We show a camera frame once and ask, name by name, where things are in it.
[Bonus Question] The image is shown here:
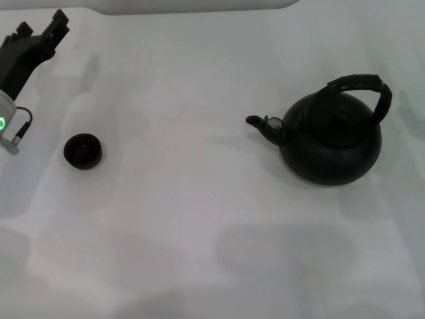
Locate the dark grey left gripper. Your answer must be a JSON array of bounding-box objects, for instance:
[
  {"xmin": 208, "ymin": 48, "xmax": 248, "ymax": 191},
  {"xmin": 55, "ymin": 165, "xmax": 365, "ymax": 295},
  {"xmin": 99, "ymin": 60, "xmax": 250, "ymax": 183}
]
[{"xmin": 0, "ymin": 9, "xmax": 71, "ymax": 101}]

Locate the black teapot lid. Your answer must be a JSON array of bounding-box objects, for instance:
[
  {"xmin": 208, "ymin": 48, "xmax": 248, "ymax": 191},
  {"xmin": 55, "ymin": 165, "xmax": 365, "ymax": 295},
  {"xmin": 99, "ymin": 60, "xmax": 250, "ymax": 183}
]
[{"xmin": 307, "ymin": 99, "xmax": 369, "ymax": 148}]

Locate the black cast iron teapot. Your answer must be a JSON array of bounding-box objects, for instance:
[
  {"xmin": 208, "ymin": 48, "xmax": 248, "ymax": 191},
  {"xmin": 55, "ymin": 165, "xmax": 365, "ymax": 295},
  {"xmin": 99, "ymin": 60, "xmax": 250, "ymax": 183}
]
[{"xmin": 244, "ymin": 73, "xmax": 394, "ymax": 187}]

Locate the dark cable with silver connector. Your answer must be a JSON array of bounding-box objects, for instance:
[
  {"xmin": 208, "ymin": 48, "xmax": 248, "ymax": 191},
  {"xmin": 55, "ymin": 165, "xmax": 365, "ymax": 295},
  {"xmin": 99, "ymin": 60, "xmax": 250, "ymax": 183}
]
[{"xmin": 0, "ymin": 106, "xmax": 35, "ymax": 156}]

